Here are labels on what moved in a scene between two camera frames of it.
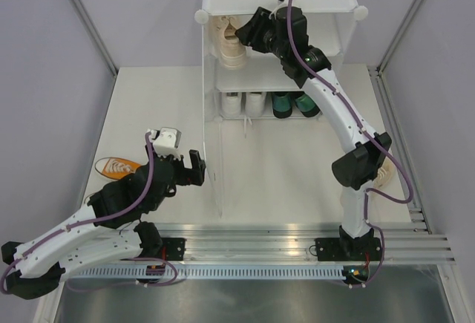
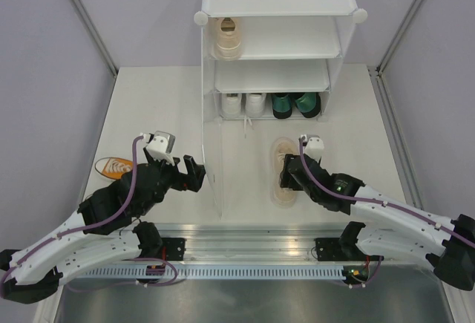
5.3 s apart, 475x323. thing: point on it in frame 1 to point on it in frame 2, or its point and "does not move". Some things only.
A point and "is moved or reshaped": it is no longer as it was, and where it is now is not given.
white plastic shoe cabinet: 241,83 does not move
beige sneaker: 224,42 is moved or reshaped
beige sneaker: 385,173 to 281,147
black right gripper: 248,34 to 284,177
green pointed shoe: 282,103 does not move
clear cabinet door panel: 212,139 does not move
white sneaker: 254,104 does not move
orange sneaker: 114,168 does not move
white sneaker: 231,104 does not move
